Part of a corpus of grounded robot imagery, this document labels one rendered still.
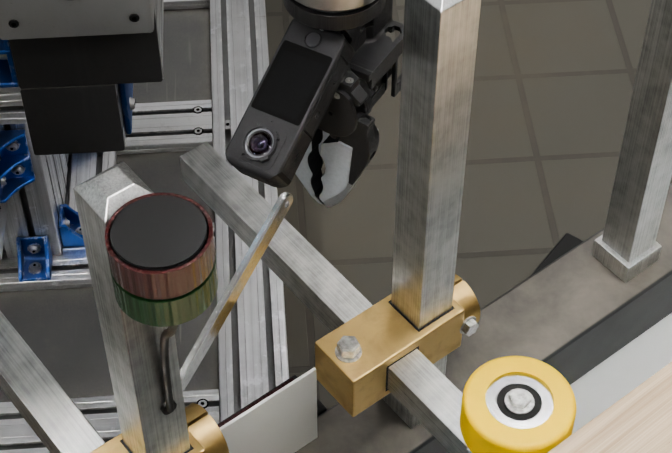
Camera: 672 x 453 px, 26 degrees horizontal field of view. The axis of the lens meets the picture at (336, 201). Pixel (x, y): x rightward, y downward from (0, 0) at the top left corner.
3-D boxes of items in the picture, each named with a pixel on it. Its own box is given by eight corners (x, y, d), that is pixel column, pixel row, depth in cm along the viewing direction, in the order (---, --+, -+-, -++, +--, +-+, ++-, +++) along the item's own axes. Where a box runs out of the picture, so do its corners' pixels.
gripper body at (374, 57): (413, 87, 110) (419, -39, 101) (353, 157, 105) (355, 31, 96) (327, 52, 113) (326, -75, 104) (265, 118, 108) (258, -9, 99)
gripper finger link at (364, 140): (378, 181, 109) (381, 96, 103) (367, 194, 109) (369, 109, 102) (325, 157, 111) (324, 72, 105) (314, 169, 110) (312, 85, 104)
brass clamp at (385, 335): (310, 373, 119) (309, 336, 115) (435, 293, 124) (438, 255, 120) (357, 424, 115) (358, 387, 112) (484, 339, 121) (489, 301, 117)
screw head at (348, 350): (329, 350, 114) (329, 341, 113) (350, 336, 115) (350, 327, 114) (346, 367, 113) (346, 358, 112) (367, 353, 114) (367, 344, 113)
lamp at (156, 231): (127, 434, 97) (86, 221, 81) (196, 391, 100) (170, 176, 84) (176, 494, 94) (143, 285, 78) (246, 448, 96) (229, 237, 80)
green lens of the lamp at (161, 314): (94, 278, 85) (89, 254, 83) (180, 230, 87) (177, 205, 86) (151, 344, 82) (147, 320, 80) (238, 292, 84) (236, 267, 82)
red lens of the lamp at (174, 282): (89, 250, 83) (84, 225, 81) (176, 202, 85) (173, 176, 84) (147, 316, 80) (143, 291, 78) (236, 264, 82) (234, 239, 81)
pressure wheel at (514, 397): (452, 526, 108) (462, 441, 99) (453, 435, 113) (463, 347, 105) (561, 533, 107) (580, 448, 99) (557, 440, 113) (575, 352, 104)
